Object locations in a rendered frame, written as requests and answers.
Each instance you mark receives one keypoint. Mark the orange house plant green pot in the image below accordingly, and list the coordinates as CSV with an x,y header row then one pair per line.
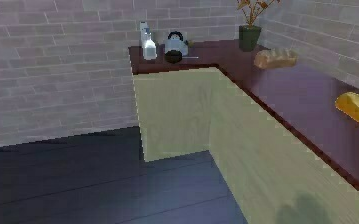
x,y
249,36

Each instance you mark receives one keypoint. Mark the yellow bread loaf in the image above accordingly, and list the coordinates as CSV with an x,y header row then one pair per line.
x,y
355,106

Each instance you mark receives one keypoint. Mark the pale tall bottle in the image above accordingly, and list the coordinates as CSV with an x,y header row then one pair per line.
x,y
143,28

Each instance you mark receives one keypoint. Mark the pale green kitchen counter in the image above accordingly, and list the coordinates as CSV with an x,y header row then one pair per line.
x,y
240,133

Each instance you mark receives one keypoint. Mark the brown bread loaf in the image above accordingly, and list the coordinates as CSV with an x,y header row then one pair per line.
x,y
275,58

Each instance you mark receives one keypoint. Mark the white spray bottle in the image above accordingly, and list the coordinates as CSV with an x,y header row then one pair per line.
x,y
149,48

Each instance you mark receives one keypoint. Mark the black frying pan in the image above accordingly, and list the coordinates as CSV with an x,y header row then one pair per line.
x,y
173,57

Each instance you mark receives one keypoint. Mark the white kettle black lid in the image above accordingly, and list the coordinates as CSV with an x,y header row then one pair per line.
x,y
177,43

